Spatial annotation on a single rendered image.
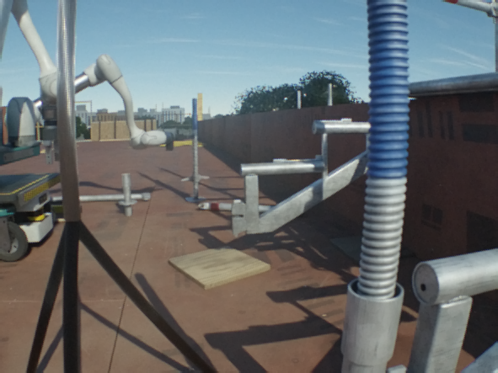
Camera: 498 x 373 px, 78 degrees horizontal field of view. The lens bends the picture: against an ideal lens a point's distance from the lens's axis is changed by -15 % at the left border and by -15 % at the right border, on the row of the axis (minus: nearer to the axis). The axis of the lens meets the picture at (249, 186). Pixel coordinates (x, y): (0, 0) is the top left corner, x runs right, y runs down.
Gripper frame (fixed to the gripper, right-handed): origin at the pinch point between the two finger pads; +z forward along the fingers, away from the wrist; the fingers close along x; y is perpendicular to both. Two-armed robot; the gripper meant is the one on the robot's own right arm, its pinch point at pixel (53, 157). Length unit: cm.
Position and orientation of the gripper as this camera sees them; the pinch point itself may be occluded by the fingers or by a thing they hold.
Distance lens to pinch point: 171.4
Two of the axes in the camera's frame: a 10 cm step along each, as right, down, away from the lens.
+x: 2.5, 1.7, -9.5
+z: 0.0, 9.8, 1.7
